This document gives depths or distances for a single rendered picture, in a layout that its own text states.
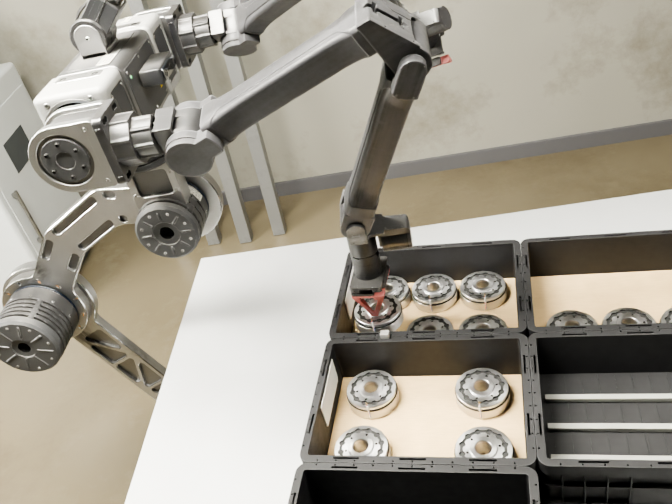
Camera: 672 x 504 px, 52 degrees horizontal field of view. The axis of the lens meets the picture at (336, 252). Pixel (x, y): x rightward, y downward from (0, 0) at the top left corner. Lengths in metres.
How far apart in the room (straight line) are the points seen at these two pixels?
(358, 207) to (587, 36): 2.45
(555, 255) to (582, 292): 0.10
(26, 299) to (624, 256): 1.42
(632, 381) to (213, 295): 1.16
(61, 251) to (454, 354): 0.98
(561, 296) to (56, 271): 1.21
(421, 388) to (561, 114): 2.45
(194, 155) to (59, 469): 1.89
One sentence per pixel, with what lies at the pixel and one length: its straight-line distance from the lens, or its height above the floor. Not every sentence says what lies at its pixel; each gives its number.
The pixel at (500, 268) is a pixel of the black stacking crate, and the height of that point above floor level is 0.86.
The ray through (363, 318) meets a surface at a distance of 1.45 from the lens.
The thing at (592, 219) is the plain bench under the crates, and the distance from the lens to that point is 2.05.
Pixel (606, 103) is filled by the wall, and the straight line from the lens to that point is 3.71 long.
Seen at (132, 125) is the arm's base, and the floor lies 1.48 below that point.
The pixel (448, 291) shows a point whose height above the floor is 0.86.
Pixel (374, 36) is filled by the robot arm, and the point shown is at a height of 1.57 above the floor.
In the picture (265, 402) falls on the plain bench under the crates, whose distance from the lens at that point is 1.67.
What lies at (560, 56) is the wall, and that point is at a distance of 3.54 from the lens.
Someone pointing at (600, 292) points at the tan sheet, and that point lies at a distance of 1.61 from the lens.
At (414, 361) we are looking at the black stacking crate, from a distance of 1.42.
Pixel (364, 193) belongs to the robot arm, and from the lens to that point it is 1.21.
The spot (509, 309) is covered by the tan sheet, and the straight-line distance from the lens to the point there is 1.57.
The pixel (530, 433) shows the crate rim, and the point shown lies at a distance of 1.22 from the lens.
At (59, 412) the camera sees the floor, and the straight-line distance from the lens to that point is 3.04.
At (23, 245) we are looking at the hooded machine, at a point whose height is 0.42.
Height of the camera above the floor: 1.89
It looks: 36 degrees down
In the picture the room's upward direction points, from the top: 14 degrees counter-clockwise
